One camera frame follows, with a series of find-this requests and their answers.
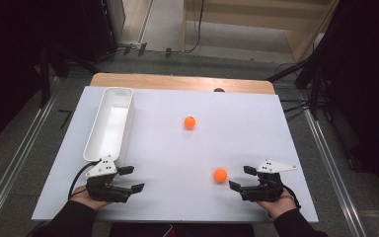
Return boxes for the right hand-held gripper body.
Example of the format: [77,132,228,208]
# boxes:
[239,159,298,202]

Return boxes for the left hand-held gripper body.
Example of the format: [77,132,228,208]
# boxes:
[85,154,133,202]

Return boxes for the orange ping-pong ball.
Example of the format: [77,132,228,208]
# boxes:
[184,116,197,130]
[213,168,229,184]

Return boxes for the white plastic bin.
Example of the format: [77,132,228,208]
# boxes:
[83,86,136,167]

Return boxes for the person's right hand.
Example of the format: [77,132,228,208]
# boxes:
[256,190,299,220]

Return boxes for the person's left hand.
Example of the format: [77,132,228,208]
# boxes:
[70,185,114,212]

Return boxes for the white board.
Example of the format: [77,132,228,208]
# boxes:
[31,85,320,224]

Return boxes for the wooden table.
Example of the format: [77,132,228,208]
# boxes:
[89,72,276,96]

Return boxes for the black metal stand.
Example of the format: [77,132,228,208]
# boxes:
[265,53,325,121]
[38,43,102,110]

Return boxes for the light wooden furniture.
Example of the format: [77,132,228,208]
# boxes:
[181,0,341,64]

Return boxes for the black curtain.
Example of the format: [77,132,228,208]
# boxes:
[0,0,119,156]
[312,0,379,208]

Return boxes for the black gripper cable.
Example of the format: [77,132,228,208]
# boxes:
[282,185,302,210]
[67,160,102,200]

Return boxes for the metal floor rail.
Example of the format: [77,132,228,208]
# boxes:
[0,76,62,235]
[303,109,368,237]

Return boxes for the hanging black cable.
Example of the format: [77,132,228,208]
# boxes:
[182,0,206,54]

